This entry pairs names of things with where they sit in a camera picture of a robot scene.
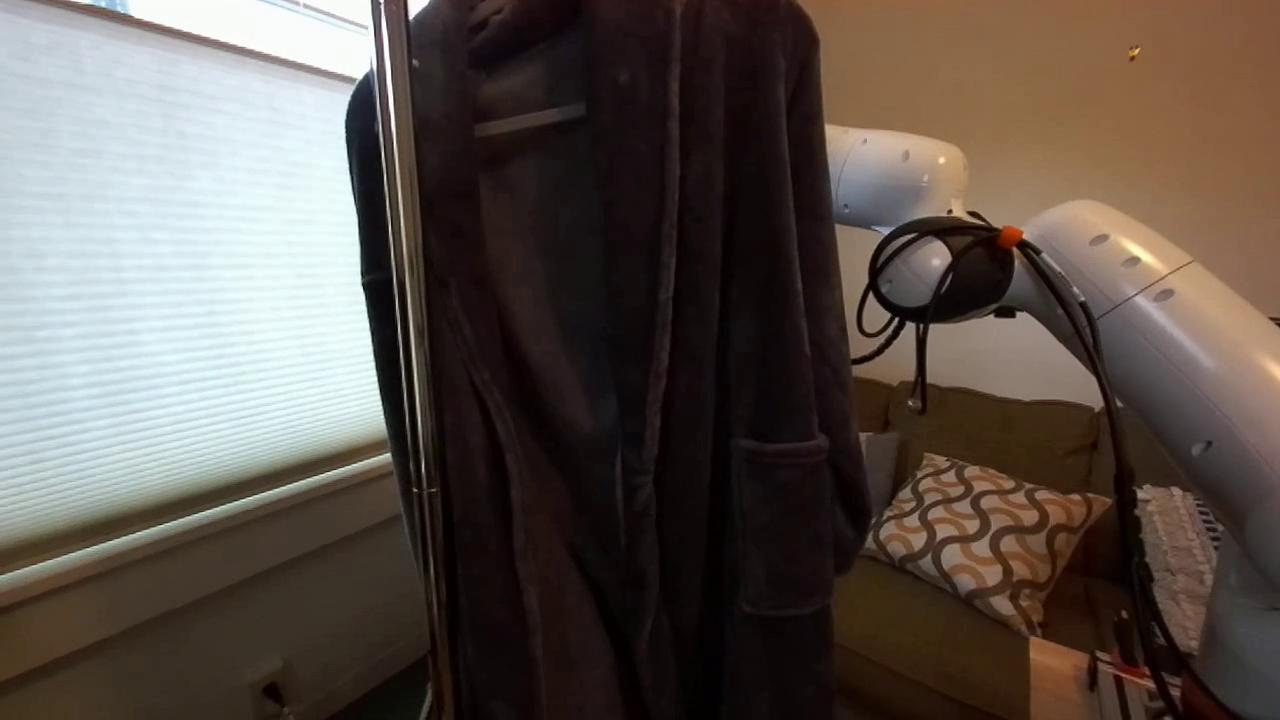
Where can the wavy patterned cushion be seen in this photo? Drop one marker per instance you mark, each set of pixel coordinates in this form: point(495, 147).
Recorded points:
point(984, 535)

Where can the olive green sofa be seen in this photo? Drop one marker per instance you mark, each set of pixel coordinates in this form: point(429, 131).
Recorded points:
point(933, 625)

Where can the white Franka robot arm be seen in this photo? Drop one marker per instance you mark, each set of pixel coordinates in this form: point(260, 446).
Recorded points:
point(1174, 335)

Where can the window sill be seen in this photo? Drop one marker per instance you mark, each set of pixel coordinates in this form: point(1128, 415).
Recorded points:
point(163, 536)

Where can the chrome rack pole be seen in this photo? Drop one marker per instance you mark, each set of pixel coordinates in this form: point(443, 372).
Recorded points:
point(407, 264)

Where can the white window blind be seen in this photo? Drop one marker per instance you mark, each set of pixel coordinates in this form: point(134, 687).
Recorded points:
point(163, 264)

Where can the dark grey bathrobe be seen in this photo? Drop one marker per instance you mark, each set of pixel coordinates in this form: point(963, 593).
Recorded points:
point(640, 335)

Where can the striped cushion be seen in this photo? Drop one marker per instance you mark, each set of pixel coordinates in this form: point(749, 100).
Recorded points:
point(881, 465)

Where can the cardboard box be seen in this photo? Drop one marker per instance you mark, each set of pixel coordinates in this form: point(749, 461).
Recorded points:
point(1061, 682)

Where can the white textured cushion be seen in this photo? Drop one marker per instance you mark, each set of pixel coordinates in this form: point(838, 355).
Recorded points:
point(1183, 563)

